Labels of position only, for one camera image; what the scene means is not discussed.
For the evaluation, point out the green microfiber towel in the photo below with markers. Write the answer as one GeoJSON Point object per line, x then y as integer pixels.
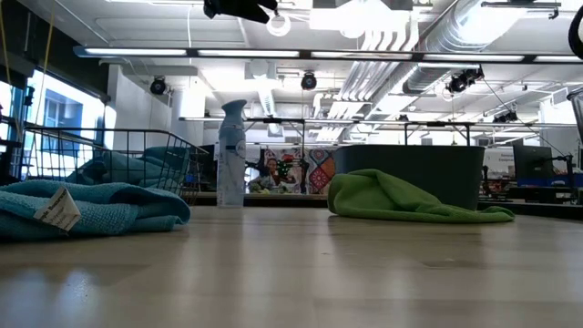
{"type": "Point", "coordinates": [387, 200]}

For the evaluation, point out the blue microfiber towel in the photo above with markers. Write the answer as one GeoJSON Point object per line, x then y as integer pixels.
{"type": "Point", "coordinates": [114, 209]}
{"type": "Point", "coordinates": [168, 157]}
{"type": "Point", "coordinates": [123, 171]}

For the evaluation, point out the blue air freshener spray bottle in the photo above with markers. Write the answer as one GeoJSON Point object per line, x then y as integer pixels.
{"type": "Point", "coordinates": [231, 159]}

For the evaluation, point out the black ceiling spotlight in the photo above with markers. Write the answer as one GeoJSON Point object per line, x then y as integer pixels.
{"type": "Point", "coordinates": [158, 86]}
{"type": "Point", "coordinates": [457, 84]}
{"type": "Point", "coordinates": [308, 82]}

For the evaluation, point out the blue plastic basket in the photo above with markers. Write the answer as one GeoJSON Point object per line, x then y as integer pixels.
{"type": "Point", "coordinates": [432, 168]}

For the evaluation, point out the long LED light bar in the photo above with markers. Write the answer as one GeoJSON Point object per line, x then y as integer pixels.
{"type": "Point", "coordinates": [136, 52]}

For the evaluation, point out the large window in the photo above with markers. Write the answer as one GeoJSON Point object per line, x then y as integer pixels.
{"type": "Point", "coordinates": [64, 114]}

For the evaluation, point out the black computer monitor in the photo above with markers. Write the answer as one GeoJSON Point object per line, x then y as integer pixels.
{"type": "Point", "coordinates": [533, 161]}

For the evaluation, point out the colourful wall mural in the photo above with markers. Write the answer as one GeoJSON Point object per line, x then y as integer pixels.
{"type": "Point", "coordinates": [319, 171]}

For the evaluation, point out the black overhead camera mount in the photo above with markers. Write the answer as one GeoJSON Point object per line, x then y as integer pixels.
{"type": "Point", "coordinates": [241, 9]}

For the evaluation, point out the silver ventilation duct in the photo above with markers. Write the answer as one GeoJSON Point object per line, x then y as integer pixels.
{"type": "Point", "coordinates": [455, 41]}

